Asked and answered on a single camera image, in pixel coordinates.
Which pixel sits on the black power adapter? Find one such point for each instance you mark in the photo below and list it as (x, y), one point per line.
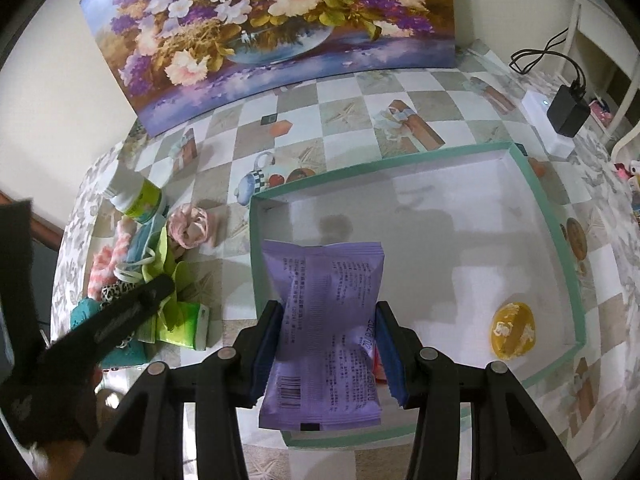
(567, 110)

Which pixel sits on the purple snack packet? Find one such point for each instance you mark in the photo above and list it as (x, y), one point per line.
(325, 300)

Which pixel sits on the white power strip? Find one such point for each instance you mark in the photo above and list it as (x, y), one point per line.
(537, 110)

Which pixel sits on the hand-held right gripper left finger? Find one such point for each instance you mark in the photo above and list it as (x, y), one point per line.
(270, 345)

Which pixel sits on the pink scrunchie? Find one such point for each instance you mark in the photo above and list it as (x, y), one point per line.
(190, 225)

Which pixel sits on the checkered printed tablecloth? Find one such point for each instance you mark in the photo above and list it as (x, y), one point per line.
(350, 110)

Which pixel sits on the leopard print scrunchie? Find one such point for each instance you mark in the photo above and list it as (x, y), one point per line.
(114, 291)

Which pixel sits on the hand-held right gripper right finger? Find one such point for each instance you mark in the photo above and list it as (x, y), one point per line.
(388, 355)

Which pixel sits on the white bottle with green label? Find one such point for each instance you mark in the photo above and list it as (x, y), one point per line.
(137, 197)

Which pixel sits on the green cloth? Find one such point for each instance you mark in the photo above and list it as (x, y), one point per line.
(165, 260)

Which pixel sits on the dark wooden furniture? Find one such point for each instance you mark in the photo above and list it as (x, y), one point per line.
(49, 270)

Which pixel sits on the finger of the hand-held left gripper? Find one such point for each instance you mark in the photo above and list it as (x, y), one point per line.
(120, 317)

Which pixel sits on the yellow round wrapped item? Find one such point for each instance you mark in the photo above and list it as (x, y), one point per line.
(515, 330)

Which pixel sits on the pink and white fuzzy sock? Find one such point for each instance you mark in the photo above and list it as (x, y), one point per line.
(107, 265)

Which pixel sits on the teal cloth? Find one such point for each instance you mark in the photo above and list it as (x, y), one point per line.
(82, 312)

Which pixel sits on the green tissue pack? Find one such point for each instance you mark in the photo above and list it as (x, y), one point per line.
(190, 325)

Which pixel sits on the blue face mask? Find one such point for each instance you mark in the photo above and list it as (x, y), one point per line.
(145, 245)

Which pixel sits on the pink packet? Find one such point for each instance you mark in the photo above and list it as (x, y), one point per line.
(600, 110)

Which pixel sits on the white box with teal rim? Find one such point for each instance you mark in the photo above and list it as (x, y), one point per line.
(440, 240)

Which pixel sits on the flower painting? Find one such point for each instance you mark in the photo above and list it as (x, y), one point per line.
(280, 35)

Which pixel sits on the white chair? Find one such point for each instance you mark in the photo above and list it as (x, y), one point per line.
(587, 20)

